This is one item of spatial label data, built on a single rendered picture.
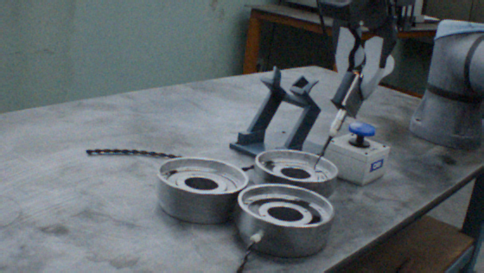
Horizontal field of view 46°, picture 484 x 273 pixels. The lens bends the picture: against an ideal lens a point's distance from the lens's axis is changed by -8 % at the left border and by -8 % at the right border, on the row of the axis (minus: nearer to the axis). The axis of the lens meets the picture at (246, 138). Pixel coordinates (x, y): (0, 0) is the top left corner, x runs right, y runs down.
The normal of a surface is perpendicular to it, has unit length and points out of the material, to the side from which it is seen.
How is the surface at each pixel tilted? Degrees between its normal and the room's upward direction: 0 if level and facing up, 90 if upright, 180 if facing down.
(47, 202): 0
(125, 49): 90
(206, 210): 90
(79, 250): 0
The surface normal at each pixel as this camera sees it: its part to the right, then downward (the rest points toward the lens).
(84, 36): 0.76, 0.30
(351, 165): -0.64, 0.17
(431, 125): -0.65, -0.16
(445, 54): -0.88, 0.04
